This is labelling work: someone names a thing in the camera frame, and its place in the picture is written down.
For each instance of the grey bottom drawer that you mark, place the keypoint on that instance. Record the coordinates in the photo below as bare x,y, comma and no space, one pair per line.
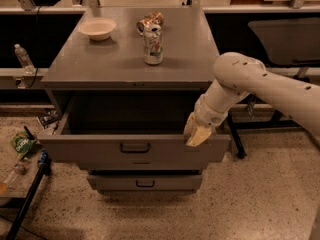
145,183

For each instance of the upright white soda can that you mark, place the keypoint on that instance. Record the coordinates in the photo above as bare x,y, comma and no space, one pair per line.
152,43

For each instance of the grey drawer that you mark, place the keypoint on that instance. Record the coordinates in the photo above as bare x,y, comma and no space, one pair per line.
95,150
145,183

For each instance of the grey top drawer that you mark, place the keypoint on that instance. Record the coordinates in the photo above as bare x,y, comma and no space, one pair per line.
95,150

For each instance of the grey chair seat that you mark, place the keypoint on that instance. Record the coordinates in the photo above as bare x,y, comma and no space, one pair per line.
290,42

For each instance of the plastic bottle on floor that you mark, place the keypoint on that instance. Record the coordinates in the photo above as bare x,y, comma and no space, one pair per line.
18,171

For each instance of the green snack bag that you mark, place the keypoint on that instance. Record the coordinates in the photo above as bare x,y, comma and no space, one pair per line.
22,143

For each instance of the grey metal drawer cabinet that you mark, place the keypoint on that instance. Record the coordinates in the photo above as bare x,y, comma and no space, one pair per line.
107,86

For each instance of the white paper bowl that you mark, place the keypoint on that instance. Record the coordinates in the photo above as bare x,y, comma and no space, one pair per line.
97,29

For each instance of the black table leg frame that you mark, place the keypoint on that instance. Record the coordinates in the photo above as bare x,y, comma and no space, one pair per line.
274,122

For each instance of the snack wrappers on floor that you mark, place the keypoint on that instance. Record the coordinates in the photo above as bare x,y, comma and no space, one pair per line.
49,120

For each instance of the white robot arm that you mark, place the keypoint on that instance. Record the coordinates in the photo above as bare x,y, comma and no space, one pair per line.
273,194

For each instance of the lying orange soda can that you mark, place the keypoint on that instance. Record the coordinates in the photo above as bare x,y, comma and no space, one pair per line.
155,17

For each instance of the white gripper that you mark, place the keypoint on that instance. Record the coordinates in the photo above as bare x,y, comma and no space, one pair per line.
209,116

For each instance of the clear plastic water bottle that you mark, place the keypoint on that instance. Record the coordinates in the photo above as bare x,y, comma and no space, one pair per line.
24,59

